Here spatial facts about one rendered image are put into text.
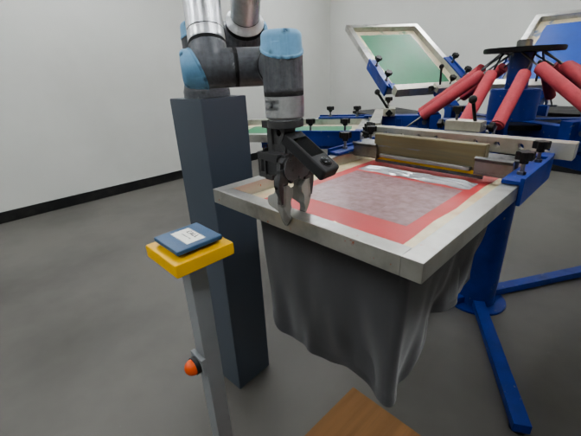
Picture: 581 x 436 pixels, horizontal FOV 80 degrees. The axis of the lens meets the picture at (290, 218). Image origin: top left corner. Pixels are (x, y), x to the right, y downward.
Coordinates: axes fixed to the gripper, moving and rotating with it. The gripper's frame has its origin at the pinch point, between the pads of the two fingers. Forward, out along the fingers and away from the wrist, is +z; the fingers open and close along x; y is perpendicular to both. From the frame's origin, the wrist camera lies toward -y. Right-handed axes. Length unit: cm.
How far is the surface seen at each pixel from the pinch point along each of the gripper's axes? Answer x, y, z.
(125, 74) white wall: -115, 380, -34
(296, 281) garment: -7.1, 8.1, 23.1
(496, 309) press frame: -139, -13, 97
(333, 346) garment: -8.1, -3.5, 38.7
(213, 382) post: 20.1, 10.4, 39.2
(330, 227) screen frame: 0.6, -9.8, -0.8
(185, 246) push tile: 21.7, 8.5, 1.2
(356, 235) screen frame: 0.5, -15.7, -0.7
